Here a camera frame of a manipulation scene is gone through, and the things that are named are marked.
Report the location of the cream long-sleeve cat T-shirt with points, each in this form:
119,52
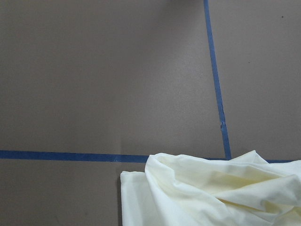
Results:
182,190

